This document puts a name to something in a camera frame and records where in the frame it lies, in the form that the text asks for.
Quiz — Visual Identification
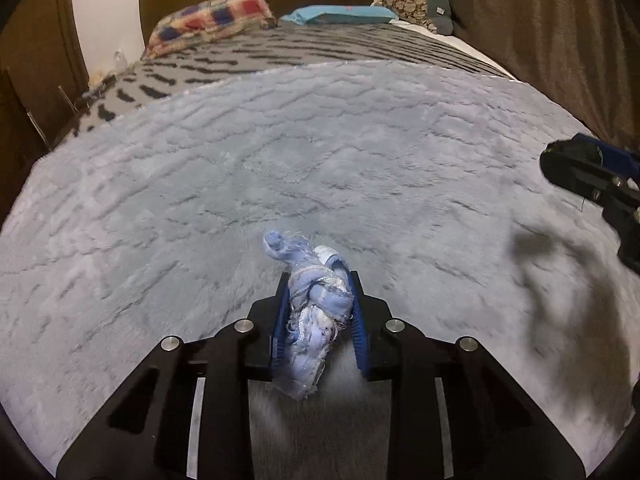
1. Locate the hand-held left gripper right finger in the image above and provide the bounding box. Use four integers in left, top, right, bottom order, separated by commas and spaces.
334, 257, 586, 480

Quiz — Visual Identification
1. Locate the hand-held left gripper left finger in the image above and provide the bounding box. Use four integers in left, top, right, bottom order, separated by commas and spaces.
55, 280, 293, 480

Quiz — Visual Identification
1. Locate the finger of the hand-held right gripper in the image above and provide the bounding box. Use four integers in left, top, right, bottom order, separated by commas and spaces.
571, 132, 640, 181
539, 139, 640, 277

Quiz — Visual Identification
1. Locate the blue frayed cloth scrap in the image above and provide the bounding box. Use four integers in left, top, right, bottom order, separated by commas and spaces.
263, 230, 357, 401

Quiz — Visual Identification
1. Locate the white bed sheet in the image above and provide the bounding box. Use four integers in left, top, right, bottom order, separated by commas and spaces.
395, 19, 517, 80

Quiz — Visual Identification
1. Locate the brown curtain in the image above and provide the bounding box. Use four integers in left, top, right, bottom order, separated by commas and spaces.
435, 0, 640, 156

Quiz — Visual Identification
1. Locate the grey fluffy blanket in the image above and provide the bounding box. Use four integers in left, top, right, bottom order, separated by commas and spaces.
0, 60, 640, 480

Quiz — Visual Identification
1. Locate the dark grey cushion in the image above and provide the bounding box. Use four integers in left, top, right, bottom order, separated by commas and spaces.
425, 0, 457, 36

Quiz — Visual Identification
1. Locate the wood slice print pillow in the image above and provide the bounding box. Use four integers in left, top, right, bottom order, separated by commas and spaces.
382, 0, 433, 36

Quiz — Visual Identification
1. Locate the light blue pillow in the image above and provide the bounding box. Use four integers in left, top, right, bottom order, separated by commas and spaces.
280, 5, 401, 26

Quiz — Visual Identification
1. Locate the grey striped bedspread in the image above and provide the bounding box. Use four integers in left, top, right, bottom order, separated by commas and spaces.
55, 22, 516, 146

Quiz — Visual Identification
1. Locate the red blue checkered pillow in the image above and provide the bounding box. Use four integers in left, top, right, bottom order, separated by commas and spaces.
142, 0, 278, 61

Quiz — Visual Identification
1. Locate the dark wooden wardrobe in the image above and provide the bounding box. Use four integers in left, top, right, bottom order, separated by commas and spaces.
0, 0, 91, 151

